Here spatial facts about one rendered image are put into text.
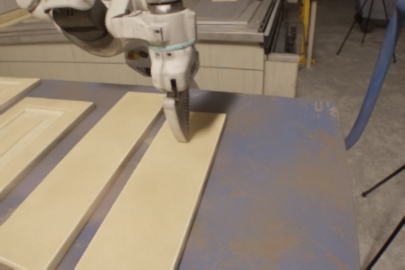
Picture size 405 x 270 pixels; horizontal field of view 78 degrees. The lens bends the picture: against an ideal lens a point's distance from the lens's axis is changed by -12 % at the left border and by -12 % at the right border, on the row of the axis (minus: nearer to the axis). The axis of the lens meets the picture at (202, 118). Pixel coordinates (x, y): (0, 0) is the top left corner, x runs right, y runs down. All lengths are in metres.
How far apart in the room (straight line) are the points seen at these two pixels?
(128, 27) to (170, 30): 0.07
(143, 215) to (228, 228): 0.13
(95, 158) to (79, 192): 0.09
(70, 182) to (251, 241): 0.32
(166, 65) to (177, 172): 0.18
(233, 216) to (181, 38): 0.28
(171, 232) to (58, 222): 0.18
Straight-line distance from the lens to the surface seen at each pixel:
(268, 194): 0.47
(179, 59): 0.42
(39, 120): 0.77
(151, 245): 0.40
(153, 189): 0.46
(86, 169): 0.54
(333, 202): 0.48
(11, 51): 3.55
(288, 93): 2.22
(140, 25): 0.43
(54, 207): 0.50
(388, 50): 0.63
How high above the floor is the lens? 1.39
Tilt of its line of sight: 33 degrees down
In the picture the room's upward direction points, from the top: 5 degrees counter-clockwise
